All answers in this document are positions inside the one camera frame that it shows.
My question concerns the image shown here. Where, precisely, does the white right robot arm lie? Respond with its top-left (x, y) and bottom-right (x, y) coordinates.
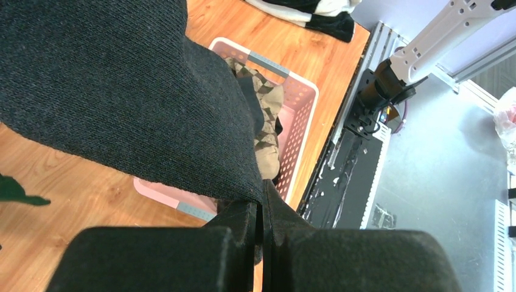
top-left (357, 0), bottom-right (515, 111)

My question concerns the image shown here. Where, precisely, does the plain black sock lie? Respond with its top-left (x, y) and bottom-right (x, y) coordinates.
top-left (237, 77), bottom-right (265, 137)
top-left (1, 1), bottom-right (262, 202)

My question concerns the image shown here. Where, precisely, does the pink plastic basket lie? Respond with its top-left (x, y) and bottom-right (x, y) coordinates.
top-left (133, 37), bottom-right (319, 221)

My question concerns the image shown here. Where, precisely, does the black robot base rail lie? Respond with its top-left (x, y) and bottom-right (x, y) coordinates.
top-left (298, 117), bottom-right (391, 229)

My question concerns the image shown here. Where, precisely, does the argyle brown sock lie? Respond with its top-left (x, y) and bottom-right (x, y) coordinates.
top-left (225, 58), bottom-right (284, 184)

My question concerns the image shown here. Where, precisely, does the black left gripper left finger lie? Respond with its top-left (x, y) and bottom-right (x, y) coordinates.
top-left (47, 202), bottom-right (257, 291)

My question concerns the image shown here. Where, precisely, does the dark green sock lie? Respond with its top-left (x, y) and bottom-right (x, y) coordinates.
top-left (1, 175), bottom-right (51, 206)

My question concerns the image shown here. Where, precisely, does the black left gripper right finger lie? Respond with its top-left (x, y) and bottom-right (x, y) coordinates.
top-left (262, 180), bottom-right (461, 291)

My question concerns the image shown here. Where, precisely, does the black white checkered blanket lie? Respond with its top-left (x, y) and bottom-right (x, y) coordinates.
top-left (246, 0), bottom-right (361, 43)

